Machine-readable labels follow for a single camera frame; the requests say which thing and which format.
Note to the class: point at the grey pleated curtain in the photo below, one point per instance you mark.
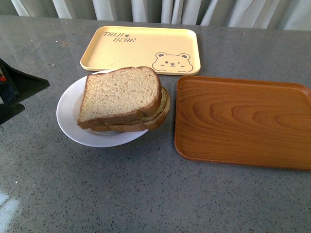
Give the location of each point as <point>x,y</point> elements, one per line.
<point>259,14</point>

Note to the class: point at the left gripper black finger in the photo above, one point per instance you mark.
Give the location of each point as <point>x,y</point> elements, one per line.
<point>7,112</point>
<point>16,86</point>

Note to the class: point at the white round plate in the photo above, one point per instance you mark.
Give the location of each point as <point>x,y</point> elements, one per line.
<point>67,112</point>

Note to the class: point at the brown wooden tray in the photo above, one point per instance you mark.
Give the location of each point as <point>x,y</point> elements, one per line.
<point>245,122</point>

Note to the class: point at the bread slice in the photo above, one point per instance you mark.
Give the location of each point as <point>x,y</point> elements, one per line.
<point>119,96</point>
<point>145,123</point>

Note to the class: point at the yellow bear tray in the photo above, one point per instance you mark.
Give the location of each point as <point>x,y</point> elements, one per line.
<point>167,51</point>

